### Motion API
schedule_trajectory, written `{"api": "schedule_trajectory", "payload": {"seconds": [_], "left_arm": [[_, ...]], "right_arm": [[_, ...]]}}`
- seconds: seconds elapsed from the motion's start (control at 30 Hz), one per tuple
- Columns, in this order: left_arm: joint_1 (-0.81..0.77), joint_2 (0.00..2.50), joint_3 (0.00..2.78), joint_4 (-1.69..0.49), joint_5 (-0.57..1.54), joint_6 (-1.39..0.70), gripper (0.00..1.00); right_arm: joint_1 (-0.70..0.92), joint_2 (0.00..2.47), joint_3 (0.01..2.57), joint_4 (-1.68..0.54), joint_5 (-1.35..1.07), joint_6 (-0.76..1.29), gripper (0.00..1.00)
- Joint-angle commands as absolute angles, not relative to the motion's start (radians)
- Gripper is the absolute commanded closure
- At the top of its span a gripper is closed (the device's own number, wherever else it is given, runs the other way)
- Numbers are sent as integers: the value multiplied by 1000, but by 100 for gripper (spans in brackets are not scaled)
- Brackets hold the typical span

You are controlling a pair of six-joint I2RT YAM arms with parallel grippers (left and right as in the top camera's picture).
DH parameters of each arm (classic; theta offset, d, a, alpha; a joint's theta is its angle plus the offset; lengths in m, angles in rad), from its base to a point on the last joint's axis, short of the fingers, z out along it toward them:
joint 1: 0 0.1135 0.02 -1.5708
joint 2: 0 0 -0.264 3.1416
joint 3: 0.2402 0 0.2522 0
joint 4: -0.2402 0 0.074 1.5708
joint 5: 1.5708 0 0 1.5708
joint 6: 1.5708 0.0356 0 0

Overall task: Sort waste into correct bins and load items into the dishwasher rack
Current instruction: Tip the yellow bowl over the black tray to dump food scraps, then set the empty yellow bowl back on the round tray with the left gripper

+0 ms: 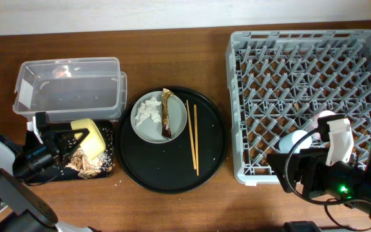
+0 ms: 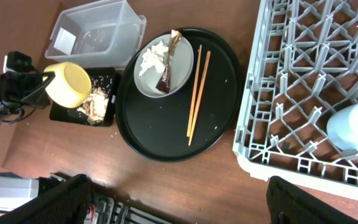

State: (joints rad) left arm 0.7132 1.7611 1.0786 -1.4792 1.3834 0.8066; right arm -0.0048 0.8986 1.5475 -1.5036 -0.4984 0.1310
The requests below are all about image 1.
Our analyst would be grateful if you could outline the food scraps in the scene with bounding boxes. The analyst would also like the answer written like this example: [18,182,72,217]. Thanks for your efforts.
[66,148,114,179]

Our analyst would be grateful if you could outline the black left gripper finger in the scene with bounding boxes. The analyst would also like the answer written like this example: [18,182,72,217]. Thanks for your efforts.
[56,128,90,158]
[48,122,72,131]

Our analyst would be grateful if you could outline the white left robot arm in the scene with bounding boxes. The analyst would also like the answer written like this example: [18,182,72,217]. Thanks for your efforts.
[0,112,100,232]

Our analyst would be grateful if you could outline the yellow bowl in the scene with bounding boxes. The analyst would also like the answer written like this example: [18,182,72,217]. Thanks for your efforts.
[70,119,106,160]

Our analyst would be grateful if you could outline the gold snack wrapper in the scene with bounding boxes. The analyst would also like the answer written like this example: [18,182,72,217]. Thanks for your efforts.
[162,88,173,139]

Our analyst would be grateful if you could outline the wooden chopstick left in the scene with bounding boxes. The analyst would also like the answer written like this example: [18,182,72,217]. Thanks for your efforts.
[186,100,197,170]

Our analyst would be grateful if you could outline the grey plate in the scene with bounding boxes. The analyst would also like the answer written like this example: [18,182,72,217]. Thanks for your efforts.
[130,90,187,144]

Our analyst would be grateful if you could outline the pink cup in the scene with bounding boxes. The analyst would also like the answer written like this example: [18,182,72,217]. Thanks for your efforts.
[308,110,334,140]

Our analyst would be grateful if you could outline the clear plastic bin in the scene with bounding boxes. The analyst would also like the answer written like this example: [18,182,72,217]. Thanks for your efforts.
[13,57,128,122]

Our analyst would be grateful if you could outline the black rectangular tray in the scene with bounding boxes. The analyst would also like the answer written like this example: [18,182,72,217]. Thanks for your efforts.
[27,120,115,185]

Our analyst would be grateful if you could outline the grey dishwasher rack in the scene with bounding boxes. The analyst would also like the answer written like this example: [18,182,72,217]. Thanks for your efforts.
[225,30,371,186]

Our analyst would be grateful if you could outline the round black tray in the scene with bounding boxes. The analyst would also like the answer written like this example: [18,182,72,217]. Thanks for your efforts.
[115,86,228,194]

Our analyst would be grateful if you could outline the light blue cup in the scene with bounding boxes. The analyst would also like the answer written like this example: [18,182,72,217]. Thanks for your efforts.
[278,130,312,153]

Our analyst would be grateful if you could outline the crumpled white tissue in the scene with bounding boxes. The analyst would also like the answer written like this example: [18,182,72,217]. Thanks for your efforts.
[135,97,162,127]

